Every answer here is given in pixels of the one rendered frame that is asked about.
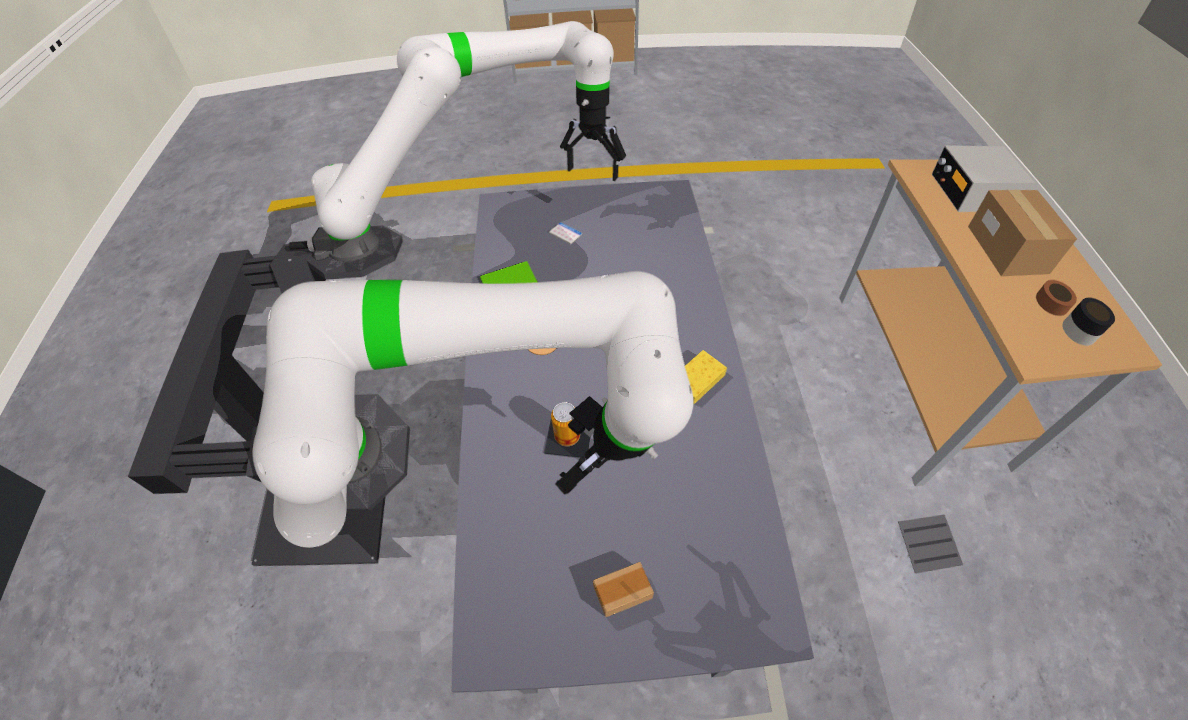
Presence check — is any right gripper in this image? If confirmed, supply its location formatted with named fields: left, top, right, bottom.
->
left=555, top=429, right=625, bottom=495

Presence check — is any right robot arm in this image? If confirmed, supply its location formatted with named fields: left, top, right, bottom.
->
left=253, top=271, right=693, bottom=548

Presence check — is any brown cardboard box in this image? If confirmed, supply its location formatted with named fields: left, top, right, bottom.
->
left=593, top=562, right=655, bottom=617

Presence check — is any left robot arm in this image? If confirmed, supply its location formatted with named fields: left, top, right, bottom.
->
left=289, top=21, right=614, bottom=263

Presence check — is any ibuprofen blister pack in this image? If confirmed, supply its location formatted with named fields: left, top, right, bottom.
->
left=549, top=222, right=582, bottom=244

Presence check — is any yellow sponge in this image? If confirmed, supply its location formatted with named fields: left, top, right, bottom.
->
left=685, top=350, right=727, bottom=404

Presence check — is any yellow and red drink can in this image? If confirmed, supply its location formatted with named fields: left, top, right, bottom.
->
left=551, top=402, right=580, bottom=446

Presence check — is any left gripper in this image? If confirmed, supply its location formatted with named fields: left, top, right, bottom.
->
left=560, top=107, right=626, bottom=181

